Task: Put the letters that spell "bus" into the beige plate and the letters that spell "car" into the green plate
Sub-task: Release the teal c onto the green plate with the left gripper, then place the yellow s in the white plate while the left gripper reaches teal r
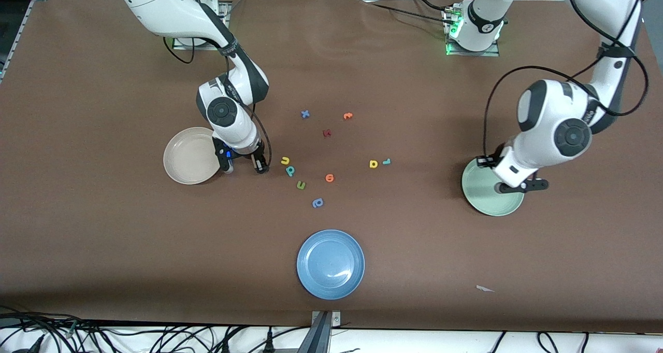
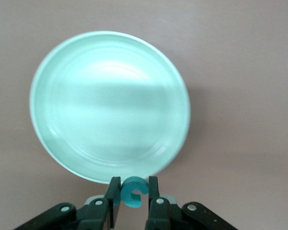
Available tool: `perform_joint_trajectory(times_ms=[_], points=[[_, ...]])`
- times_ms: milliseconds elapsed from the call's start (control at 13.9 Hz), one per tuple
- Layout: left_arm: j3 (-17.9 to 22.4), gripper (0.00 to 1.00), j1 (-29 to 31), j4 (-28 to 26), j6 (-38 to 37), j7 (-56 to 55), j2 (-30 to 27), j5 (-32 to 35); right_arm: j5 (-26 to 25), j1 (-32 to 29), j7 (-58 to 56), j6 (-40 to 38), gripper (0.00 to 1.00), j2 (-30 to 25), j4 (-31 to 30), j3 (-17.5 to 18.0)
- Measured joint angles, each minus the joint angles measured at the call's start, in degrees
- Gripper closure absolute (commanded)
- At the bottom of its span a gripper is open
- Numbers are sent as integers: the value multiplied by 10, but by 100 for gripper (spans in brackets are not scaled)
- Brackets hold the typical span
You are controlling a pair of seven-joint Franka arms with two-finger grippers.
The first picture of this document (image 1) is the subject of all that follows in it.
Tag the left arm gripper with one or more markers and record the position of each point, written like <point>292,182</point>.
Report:
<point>496,156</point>

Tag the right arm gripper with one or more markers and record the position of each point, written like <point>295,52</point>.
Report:
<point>249,155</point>

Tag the teal letter d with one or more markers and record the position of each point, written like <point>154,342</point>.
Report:
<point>290,171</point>

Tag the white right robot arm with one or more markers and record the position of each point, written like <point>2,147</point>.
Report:
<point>166,5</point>

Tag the pale green plate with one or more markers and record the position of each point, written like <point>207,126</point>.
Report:
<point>489,200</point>

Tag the blue letter a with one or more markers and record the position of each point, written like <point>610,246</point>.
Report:
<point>317,203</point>

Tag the beige brown plate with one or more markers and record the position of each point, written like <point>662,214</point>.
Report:
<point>189,156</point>

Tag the blue plate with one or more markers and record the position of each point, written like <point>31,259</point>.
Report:
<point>330,264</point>

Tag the white paper scrap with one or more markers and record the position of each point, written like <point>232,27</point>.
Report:
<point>484,288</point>

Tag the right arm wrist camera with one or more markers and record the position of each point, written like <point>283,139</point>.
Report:
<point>226,165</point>

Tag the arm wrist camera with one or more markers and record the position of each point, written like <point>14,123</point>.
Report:
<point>528,186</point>
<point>226,165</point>

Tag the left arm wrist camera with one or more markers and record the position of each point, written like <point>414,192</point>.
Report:
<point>528,186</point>

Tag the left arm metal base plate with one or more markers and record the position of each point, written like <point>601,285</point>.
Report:
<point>474,53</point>

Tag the grey metal camera bracket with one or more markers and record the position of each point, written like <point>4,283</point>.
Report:
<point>322,332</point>

